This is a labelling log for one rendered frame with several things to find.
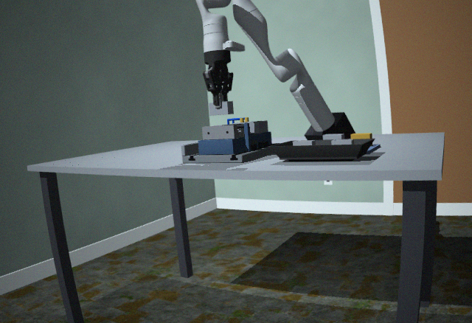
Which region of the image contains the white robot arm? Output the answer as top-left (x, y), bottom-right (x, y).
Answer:
top-left (196, 0), bottom-right (335, 132)

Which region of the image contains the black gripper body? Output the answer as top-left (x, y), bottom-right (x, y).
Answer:
top-left (204, 50), bottom-right (231, 82)

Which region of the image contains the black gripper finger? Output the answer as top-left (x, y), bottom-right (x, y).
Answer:
top-left (220, 69), bottom-right (233, 102)
top-left (203, 67), bottom-right (223, 108)

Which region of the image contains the brass-yellow block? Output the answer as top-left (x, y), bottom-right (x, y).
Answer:
top-left (350, 133), bottom-right (372, 139)

